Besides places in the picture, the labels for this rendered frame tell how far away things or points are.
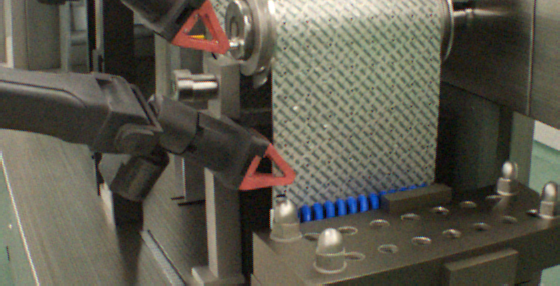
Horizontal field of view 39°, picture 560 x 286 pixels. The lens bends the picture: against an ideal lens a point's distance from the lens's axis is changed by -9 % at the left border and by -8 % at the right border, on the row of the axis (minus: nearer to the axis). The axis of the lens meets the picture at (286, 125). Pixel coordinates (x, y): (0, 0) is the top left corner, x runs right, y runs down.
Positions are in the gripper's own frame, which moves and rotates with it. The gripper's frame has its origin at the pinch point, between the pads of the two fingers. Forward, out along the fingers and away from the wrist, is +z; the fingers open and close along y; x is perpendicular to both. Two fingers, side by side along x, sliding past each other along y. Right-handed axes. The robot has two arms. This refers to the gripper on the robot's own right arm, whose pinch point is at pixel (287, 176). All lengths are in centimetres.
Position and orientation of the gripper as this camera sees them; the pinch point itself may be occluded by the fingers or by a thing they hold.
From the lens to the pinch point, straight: 103.7
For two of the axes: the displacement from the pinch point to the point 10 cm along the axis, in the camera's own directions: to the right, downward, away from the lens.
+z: 7.9, 3.7, 4.8
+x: 4.5, -8.9, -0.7
